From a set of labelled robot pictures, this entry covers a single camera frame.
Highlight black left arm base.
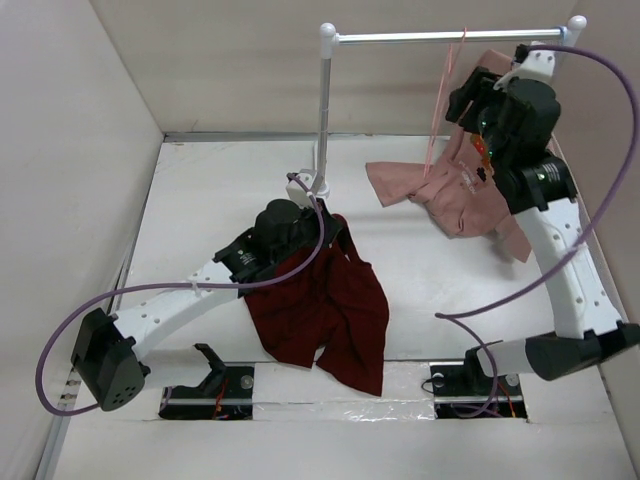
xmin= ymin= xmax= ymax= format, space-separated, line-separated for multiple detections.
xmin=158 ymin=343 xmax=255 ymax=421

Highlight blue wire hanger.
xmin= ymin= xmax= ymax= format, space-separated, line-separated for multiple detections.
xmin=553 ymin=25 xmax=569 ymax=46

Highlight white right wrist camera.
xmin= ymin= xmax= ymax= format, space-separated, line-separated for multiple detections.
xmin=510 ymin=41 xmax=556 ymax=84

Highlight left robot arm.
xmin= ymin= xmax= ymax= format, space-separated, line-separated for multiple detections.
xmin=71 ymin=199 xmax=342 ymax=412

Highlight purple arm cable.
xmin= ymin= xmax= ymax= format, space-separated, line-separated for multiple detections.
xmin=434 ymin=43 xmax=636 ymax=419
xmin=34 ymin=172 xmax=329 ymax=417

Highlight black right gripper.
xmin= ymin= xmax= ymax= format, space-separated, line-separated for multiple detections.
xmin=445 ymin=65 xmax=513 ymax=168

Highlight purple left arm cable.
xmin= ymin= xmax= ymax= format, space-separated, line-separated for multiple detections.
xmin=34 ymin=172 xmax=329 ymax=417

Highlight white metal clothes rack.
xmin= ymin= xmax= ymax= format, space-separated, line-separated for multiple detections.
xmin=312 ymin=15 xmax=587 ymax=182

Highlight pink printed t shirt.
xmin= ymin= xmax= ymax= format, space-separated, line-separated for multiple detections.
xmin=364 ymin=48 xmax=560 ymax=264

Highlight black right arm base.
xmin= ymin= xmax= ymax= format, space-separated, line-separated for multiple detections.
xmin=421 ymin=359 xmax=528 ymax=419

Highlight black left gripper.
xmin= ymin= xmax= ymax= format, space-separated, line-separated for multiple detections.
xmin=272 ymin=196 xmax=342 ymax=265

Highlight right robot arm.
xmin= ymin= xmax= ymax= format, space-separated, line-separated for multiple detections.
xmin=446 ymin=67 xmax=639 ymax=393

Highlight dark red t shirt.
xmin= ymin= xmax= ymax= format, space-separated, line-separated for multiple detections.
xmin=245 ymin=214 xmax=390 ymax=397

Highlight pink wire hanger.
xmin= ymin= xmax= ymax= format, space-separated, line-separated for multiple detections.
xmin=423 ymin=28 xmax=467 ymax=178

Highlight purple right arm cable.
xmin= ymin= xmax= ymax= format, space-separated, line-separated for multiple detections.
xmin=434 ymin=43 xmax=636 ymax=419

